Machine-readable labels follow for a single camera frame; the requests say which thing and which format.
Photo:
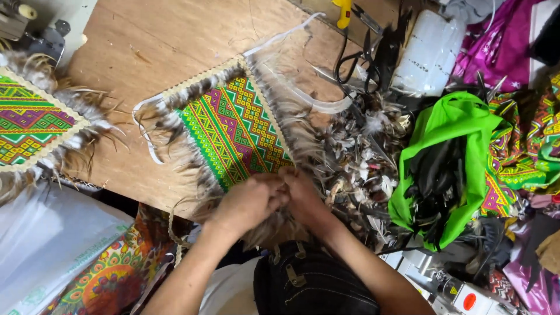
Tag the green patterned feather-trimmed fabric panel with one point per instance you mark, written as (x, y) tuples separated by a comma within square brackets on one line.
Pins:
[(232, 127), (35, 122)]

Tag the person's left hand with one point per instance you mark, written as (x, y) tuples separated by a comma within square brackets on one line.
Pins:
[(247, 203)]

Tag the person's right fingers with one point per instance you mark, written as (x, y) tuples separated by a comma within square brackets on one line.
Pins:
[(291, 183)]

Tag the magenta printed fabric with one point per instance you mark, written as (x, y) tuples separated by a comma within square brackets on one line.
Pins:
[(498, 43)]

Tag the person's left fingers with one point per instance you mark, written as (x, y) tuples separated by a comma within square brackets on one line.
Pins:
[(273, 192)]

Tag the person's right hand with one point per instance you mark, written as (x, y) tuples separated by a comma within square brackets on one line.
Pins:
[(302, 197)]

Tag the green patterned fabric heap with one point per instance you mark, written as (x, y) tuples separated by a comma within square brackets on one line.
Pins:
[(525, 144)]

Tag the small metal snips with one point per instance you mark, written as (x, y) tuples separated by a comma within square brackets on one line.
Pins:
[(365, 17)]

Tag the pile of loose feathers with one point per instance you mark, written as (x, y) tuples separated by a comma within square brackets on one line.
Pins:
[(363, 162)]

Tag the person's white shirt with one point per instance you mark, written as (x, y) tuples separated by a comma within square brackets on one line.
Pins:
[(229, 288)]

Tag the yellow glue gun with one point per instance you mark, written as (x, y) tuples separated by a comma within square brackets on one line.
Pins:
[(343, 13)]

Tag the grey machine with red button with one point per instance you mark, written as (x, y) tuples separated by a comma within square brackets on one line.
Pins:
[(455, 288)]

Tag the clear plastic bag of glue sticks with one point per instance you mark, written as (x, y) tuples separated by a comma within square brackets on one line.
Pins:
[(428, 52)]

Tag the colourful floral fabric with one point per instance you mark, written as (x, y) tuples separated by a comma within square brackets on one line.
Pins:
[(113, 271)]

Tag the person's black jeans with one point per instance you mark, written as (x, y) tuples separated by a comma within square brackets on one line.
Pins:
[(306, 284)]

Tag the white plastic bag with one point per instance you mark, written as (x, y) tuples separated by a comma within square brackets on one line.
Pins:
[(48, 245)]

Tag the sewing machine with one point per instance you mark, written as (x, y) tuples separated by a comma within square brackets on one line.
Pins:
[(30, 26)]

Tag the bright green bag of feathers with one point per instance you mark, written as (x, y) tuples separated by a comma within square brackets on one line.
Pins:
[(446, 162)]

